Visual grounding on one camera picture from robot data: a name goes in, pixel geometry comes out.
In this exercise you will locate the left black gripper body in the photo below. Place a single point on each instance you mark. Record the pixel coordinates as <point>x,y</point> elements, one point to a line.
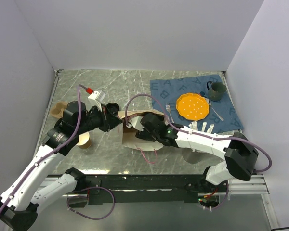
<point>98,119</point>

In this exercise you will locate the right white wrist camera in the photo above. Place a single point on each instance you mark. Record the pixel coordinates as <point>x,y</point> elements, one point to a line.
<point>135,123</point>

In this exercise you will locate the blue lettered cloth placemat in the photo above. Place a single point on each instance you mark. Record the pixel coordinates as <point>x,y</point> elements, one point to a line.
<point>222,112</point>

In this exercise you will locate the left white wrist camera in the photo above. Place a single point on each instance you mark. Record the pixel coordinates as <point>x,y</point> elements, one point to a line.
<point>96,98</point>

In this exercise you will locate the silver spoon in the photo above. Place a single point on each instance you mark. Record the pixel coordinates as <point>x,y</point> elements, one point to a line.
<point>202,94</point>

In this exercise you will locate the silver fork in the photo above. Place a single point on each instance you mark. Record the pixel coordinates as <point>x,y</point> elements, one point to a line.
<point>167,105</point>

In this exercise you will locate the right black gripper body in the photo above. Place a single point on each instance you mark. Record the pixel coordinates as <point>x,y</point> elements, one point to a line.
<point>145,134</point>

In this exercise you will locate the dark green mug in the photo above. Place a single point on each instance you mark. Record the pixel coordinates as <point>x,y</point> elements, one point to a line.
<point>216,90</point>

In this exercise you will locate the black plastic cup lid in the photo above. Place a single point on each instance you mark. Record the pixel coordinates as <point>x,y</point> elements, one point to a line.
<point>113,108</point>

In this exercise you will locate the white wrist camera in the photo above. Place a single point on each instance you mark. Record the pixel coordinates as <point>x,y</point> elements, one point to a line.
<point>96,98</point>
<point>135,123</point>

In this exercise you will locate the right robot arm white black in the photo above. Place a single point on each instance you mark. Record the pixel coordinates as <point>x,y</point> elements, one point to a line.
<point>237,153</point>

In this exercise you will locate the black mounting base rail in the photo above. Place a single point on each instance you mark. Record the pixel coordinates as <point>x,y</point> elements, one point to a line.
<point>100,189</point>

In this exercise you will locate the pink cream paper gift bag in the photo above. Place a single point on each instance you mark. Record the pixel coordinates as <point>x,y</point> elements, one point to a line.
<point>133,133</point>

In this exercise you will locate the orange dotted plate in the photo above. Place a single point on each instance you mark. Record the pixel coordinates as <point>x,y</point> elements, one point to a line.
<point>192,106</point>

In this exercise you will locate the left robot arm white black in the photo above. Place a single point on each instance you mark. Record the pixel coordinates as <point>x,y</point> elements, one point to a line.
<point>23,201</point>

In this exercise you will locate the brown paper coffee cup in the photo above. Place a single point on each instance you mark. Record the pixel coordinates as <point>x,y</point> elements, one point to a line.
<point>84,141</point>

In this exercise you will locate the grey cylindrical straw holder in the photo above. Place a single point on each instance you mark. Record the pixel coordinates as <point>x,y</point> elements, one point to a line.
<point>193,156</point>

